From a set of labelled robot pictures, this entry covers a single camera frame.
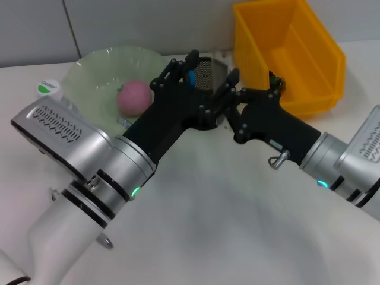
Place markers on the green plastic wrapper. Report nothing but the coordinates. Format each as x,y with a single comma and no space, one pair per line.
277,81

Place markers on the black mesh pen holder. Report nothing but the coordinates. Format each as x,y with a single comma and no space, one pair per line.
203,77

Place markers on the blue and teal scissors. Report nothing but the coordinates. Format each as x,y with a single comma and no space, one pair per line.
191,78

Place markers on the grey white ballpoint pen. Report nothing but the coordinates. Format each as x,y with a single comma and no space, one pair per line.
107,242

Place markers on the clear green-label water bottle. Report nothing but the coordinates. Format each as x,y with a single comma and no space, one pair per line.
47,87

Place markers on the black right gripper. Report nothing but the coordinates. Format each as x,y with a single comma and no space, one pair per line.
282,124

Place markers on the silver left gripper post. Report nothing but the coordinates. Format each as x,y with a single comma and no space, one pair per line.
123,122

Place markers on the silver gripper post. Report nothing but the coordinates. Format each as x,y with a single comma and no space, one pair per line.
123,122
279,158

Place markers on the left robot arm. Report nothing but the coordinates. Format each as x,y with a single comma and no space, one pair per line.
74,222

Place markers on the green glass fruit plate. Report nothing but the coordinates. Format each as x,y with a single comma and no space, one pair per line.
98,68

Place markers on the pink toy peach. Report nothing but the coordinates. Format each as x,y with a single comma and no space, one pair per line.
133,98

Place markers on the yellow plastic bin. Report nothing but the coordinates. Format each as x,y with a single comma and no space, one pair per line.
308,74

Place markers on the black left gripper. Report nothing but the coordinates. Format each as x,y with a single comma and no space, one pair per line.
166,118

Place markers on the silver right gripper post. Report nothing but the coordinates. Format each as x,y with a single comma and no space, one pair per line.
279,158

